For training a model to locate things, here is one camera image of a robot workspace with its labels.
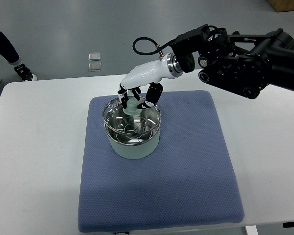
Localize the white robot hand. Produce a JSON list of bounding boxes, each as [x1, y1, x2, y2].
[[118, 53, 183, 109]]

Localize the glass lid with green knob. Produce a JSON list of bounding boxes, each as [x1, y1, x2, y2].
[[102, 97, 161, 136]]

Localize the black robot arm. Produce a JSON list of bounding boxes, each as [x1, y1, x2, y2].
[[118, 24, 294, 109]]

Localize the lower metal floor plate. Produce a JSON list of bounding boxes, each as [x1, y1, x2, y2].
[[88, 62, 101, 71]]

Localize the metal floor plate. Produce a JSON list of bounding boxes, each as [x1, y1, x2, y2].
[[88, 52, 101, 61], [88, 62, 101, 71]]

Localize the upper metal floor plate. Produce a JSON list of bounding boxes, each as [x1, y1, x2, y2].
[[88, 52, 101, 61]]

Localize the blue fabric mat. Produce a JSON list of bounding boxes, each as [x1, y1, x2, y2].
[[78, 91, 245, 233]]

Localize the black white sneaker right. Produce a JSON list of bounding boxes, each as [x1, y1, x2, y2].
[[14, 64, 37, 81]]

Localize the person leg dark trousers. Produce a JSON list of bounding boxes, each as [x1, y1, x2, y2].
[[0, 31, 21, 67]]

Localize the cardboard box corner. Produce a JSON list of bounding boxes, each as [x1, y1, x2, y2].
[[268, 0, 294, 12]]

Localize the white table leg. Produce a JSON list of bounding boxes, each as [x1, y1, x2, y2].
[[245, 225, 259, 235]]

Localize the green pot with handle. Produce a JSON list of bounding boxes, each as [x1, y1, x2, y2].
[[104, 96, 161, 160]]

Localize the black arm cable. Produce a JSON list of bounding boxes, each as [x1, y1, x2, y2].
[[133, 37, 177, 59]]

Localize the black bracket under table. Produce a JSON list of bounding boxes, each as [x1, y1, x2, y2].
[[283, 221, 294, 228]]

